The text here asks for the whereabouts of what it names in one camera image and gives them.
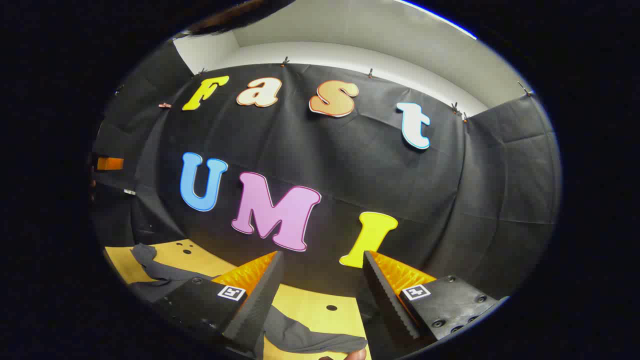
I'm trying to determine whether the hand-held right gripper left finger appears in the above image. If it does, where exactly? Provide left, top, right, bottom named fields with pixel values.
left=150, top=251, right=286, bottom=360

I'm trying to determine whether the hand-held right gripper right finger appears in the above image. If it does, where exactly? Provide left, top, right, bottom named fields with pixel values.
left=359, top=250, right=502, bottom=360

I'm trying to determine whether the grey shirt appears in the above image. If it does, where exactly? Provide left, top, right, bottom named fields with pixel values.
left=130, top=243, right=369, bottom=355

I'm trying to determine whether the black backdrop cloth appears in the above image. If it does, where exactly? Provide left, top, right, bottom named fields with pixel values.
left=90, top=40, right=563, bottom=307

